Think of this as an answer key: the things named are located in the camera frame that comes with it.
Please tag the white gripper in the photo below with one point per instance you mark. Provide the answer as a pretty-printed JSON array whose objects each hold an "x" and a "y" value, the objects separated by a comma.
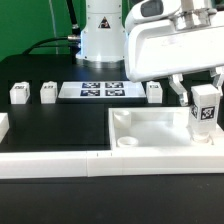
[{"x": 167, "y": 37}]

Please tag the white square table top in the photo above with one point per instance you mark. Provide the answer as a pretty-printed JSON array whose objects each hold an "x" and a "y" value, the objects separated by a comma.
[{"x": 151, "y": 127}]

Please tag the white plate with tags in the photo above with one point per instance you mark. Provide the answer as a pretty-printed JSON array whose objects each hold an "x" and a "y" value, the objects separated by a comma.
[{"x": 101, "y": 90}]

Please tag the white U-shaped fence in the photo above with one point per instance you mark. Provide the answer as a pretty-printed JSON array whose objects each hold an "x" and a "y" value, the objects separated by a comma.
[{"x": 127, "y": 160}]

